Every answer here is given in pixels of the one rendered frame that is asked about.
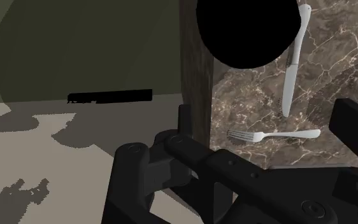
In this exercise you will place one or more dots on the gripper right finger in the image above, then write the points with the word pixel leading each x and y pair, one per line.
pixel 354 130

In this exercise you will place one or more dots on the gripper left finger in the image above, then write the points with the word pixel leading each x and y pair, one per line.
pixel 194 151

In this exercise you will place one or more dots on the silver fork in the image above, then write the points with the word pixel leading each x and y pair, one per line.
pixel 278 135

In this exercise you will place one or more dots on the silver table knife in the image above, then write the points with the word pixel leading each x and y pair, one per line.
pixel 290 80

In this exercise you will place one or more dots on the black round bowl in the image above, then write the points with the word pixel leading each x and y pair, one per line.
pixel 247 31

